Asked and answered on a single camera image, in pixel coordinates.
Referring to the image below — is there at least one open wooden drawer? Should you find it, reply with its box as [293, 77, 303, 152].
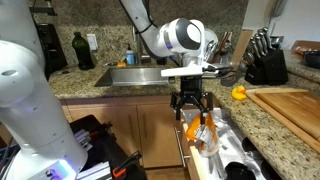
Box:
[175, 102, 284, 180]

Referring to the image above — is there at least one white cutlery tray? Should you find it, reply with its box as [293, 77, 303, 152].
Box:
[182, 107, 268, 180]

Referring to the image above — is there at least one black round drawer object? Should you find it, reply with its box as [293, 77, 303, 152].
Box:
[225, 161, 257, 180]

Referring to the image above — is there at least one yellow rubber duck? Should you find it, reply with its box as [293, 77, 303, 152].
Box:
[231, 85, 248, 101]

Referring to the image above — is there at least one metal drawer handle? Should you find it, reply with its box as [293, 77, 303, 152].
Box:
[173, 124, 192, 168]

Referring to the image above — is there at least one white wall outlet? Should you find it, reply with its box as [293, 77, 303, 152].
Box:
[86, 33, 99, 52]

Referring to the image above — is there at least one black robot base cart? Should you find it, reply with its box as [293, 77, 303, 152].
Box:
[68, 114, 148, 180]

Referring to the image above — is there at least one orange black clamp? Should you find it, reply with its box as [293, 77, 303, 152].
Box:
[111, 150, 143, 179]
[87, 120, 114, 138]

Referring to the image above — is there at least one wooden cabinet door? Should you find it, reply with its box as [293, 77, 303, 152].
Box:
[136, 102, 183, 169]
[66, 103, 143, 158]

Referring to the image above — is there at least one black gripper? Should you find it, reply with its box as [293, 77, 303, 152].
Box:
[169, 75, 214, 130]

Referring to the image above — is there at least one green wine bottle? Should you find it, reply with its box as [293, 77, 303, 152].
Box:
[71, 31, 95, 71]

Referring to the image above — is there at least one small bamboo cutting board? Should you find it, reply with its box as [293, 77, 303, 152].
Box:
[254, 90, 320, 141]

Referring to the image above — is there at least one orange snack pack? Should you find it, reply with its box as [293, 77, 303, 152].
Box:
[185, 111, 221, 158]

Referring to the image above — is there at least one stainless steel sink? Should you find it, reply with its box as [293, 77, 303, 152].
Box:
[94, 65, 175, 88]

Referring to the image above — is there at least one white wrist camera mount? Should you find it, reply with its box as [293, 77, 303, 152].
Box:
[160, 63, 221, 78]

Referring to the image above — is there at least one black coffee machine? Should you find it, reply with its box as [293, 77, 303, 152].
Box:
[29, 0, 69, 81]

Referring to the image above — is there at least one clear drinking glass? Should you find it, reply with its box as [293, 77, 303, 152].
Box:
[220, 61, 242, 87]

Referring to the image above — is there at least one black knife block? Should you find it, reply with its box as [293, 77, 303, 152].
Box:
[244, 26, 289, 86]

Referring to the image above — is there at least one large bamboo cutting board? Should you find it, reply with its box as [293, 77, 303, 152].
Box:
[245, 87, 320, 154]

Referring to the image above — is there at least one brushed steel faucet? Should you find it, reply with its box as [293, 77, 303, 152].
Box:
[132, 29, 152, 66]

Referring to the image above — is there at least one blue label soap pump bottle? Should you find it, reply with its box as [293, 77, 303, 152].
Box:
[123, 43, 136, 66]

